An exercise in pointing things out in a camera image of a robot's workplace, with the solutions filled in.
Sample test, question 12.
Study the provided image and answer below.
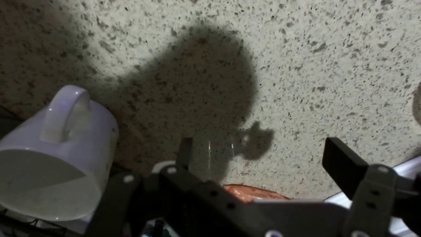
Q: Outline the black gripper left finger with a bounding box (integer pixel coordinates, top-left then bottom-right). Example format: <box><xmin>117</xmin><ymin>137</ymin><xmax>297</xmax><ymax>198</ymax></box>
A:
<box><xmin>86</xmin><ymin>137</ymin><xmax>283</xmax><ymax>237</ymax></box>

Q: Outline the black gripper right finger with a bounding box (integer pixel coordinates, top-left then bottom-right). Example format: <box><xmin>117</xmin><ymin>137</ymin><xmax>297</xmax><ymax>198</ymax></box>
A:
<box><xmin>321</xmin><ymin>136</ymin><xmax>421</xmax><ymax>237</ymax></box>

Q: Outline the orange object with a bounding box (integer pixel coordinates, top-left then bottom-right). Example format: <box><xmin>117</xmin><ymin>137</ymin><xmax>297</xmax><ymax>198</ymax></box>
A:
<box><xmin>222</xmin><ymin>183</ymin><xmax>292</xmax><ymax>204</ymax></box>

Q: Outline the large speckled white mug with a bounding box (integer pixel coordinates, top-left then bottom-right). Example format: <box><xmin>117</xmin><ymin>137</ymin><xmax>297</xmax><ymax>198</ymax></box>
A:
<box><xmin>0</xmin><ymin>84</ymin><xmax>121</xmax><ymax>224</ymax></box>

